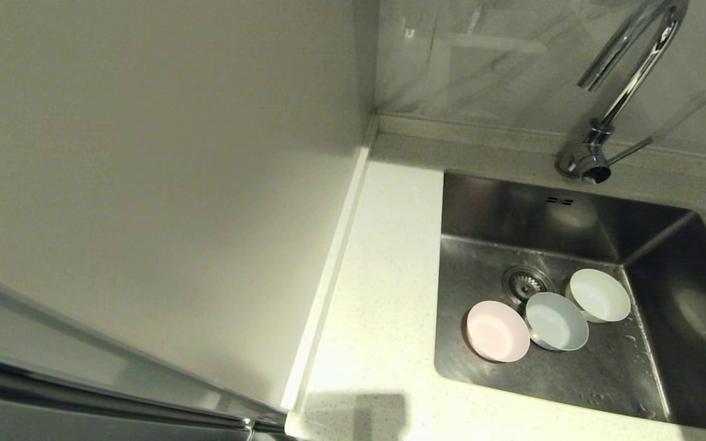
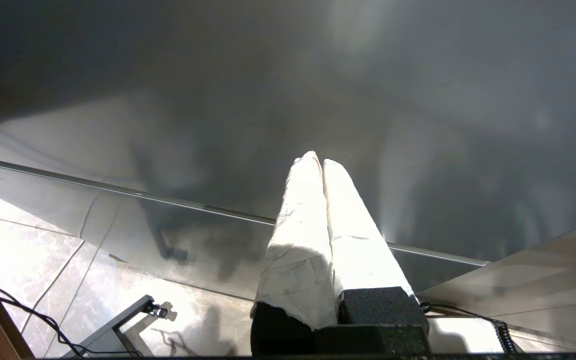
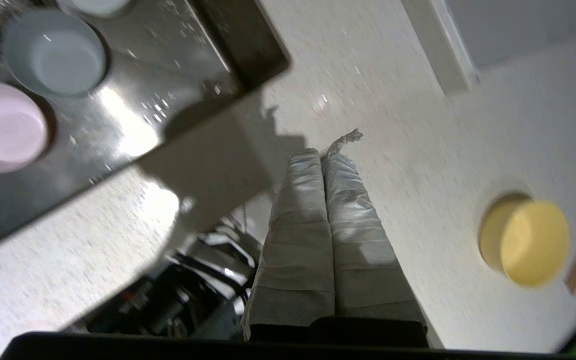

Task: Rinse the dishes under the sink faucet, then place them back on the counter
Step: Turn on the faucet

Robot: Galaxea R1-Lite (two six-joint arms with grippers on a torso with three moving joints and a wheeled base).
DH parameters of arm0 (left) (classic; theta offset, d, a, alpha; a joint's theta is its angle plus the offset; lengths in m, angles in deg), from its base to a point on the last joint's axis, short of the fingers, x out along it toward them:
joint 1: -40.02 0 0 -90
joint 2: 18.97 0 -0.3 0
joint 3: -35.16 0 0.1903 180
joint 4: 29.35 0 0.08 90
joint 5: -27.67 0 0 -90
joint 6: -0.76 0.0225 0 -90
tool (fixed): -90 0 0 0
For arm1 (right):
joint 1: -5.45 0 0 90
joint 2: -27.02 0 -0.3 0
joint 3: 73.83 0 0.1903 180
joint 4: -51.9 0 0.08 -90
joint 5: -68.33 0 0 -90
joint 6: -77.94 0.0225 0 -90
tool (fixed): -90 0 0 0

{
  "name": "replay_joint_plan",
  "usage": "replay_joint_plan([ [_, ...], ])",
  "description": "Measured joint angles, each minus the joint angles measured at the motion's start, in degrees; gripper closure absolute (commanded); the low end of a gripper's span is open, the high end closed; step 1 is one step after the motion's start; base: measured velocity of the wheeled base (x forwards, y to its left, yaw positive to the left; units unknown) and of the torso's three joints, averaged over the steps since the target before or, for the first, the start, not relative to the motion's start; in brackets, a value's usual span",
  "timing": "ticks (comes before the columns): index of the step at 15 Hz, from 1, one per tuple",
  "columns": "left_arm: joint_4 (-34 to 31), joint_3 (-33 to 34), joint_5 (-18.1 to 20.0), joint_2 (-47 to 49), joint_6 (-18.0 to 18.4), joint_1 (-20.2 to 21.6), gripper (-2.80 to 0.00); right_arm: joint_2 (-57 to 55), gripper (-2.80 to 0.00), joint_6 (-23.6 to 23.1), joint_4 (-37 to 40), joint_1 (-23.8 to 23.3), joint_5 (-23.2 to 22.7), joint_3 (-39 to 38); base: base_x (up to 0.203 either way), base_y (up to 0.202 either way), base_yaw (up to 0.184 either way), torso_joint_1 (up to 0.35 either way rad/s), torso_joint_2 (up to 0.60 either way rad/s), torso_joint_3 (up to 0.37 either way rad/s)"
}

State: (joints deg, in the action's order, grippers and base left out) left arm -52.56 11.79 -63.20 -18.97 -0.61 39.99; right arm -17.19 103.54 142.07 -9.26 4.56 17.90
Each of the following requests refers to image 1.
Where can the pink ceramic bowl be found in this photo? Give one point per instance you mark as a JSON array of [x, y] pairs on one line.
[[497, 332]]

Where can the white ceramic bowl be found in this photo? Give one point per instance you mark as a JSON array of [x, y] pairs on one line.
[[601, 295], [556, 321]]

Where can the stainless steel sink basin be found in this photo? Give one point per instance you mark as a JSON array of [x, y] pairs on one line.
[[573, 380]]

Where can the white counter edge strip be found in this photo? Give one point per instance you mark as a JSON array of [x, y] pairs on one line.
[[328, 275]]

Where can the round metal drain strainer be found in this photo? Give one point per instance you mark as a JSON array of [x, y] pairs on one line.
[[521, 280]]

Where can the white cabinet side panel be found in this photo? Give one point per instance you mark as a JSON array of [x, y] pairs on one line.
[[144, 184]]

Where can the chrome gooseneck faucet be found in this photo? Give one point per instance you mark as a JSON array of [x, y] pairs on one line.
[[638, 73]]

